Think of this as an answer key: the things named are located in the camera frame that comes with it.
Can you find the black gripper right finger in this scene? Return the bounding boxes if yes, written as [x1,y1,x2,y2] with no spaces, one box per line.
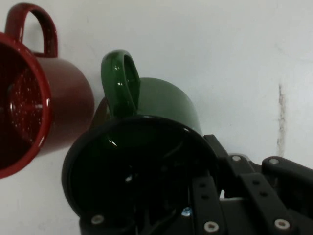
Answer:
[204,134,313,235]

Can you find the green enamel mug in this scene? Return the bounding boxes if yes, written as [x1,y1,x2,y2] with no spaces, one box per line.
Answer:
[61,49,222,235]

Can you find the red enamel mug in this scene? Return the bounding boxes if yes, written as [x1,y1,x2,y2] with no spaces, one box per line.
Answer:
[0,2,95,181]

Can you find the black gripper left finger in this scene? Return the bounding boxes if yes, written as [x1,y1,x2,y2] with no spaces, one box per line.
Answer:
[78,175,224,235]

